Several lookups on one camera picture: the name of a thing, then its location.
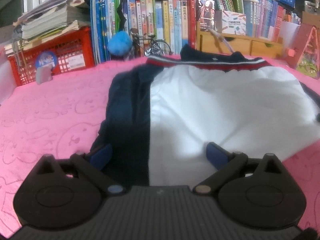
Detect white and navy jacket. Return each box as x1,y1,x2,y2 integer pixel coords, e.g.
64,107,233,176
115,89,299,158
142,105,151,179
92,46,319,187

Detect pink bunny pattern blanket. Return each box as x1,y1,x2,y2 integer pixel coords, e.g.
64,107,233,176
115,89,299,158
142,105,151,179
1,58,319,237

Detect red plastic crate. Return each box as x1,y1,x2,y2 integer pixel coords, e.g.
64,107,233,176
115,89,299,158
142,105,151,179
8,27,95,86

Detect round blue tag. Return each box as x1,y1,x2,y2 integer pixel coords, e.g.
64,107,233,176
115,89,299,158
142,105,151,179
35,51,58,85

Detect white paper bag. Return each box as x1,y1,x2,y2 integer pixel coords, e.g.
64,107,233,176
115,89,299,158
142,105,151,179
0,44,16,104

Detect wooden drawer organizer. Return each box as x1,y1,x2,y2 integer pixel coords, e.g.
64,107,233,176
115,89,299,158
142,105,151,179
196,23,283,59

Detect blue plush ball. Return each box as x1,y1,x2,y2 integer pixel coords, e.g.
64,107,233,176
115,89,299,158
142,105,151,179
107,31,132,57

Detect miniature bicycle model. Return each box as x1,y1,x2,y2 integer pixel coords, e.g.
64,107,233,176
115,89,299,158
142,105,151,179
130,28,172,56

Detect pink triangular toy house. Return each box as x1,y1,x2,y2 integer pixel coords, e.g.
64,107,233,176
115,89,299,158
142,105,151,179
285,23,319,79

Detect white patterned small box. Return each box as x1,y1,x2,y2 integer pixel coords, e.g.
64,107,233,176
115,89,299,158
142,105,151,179
217,10,246,35

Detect row of books right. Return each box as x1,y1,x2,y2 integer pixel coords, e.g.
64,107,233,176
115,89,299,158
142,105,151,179
207,0,302,42

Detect row of books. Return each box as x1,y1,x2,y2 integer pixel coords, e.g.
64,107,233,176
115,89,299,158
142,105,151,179
207,0,302,42
89,0,197,63

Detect stack of papers and books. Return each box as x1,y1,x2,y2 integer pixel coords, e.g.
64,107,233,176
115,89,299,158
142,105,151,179
4,0,90,56

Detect row of books left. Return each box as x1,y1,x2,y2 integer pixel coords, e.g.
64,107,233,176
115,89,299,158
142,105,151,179
89,0,197,63

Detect smartphone with lit screen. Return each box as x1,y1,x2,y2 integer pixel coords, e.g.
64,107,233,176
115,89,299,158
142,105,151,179
196,0,215,31

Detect brown cardboard box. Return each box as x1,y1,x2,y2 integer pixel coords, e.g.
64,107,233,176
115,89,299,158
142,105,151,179
302,11,320,29

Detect white charging cable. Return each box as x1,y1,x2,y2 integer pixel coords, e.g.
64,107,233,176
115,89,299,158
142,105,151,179
208,28,235,54

